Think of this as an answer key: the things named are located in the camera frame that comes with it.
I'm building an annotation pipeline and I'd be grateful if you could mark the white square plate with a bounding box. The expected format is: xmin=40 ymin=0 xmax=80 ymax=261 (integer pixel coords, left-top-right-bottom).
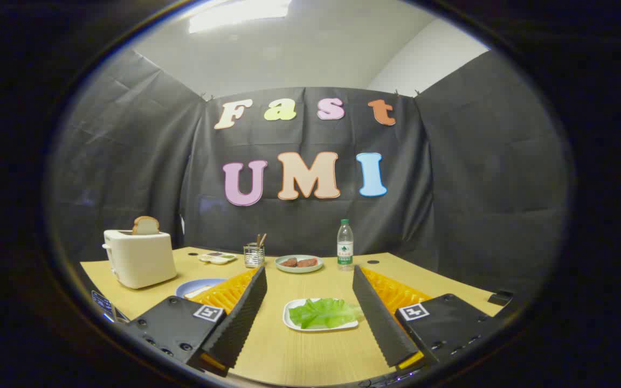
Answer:
xmin=282 ymin=298 xmax=360 ymax=332

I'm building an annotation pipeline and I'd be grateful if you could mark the cream white toaster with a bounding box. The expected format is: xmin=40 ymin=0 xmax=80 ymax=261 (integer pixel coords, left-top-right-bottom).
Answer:
xmin=102 ymin=229 xmax=177 ymax=290

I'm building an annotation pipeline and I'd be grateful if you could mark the dark device with blue light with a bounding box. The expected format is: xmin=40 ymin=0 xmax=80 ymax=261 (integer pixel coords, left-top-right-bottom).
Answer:
xmin=91 ymin=291 xmax=128 ymax=324

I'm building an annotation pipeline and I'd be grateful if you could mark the black backdrop cloth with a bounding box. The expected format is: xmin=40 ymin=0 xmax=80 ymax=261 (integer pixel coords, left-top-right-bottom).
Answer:
xmin=46 ymin=46 xmax=572 ymax=302

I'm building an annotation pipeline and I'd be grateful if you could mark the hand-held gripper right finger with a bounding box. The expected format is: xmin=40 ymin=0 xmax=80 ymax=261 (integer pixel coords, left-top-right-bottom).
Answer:
xmin=352 ymin=265 xmax=505 ymax=372

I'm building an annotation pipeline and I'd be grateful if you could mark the clear water bottle green cap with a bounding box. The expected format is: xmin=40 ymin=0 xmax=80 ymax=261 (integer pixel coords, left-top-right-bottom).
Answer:
xmin=337 ymin=219 xmax=354 ymax=271

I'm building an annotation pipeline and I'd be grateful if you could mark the brown crust bread slice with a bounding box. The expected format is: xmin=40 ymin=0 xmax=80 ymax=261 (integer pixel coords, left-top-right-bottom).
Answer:
xmin=132 ymin=216 xmax=160 ymax=235

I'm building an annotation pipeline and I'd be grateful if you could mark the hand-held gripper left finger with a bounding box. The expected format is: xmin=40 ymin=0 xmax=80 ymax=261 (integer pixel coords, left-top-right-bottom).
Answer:
xmin=125 ymin=265 xmax=268 ymax=378

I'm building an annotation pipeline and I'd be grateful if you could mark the blue round plate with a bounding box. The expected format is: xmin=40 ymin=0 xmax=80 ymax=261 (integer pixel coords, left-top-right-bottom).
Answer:
xmin=176 ymin=278 xmax=229 ymax=300

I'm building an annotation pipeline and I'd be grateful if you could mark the white divided condiment dish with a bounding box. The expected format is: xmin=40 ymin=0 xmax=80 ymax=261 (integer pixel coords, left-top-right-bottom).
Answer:
xmin=198 ymin=252 xmax=237 ymax=265

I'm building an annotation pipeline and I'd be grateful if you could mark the green lettuce leaf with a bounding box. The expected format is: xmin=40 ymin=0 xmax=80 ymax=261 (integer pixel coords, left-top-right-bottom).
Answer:
xmin=289 ymin=298 xmax=364 ymax=329

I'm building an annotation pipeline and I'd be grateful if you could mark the wire mesh utensil holder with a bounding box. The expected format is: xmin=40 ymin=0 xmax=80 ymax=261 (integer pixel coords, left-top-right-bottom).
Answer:
xmin=244 ymin=244 xmax=265 ymax=268

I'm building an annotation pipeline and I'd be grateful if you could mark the pale green round plate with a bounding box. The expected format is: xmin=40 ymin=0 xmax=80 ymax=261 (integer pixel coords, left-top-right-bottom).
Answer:
xmin=275 ymin=254 xmax=324 ymax=274

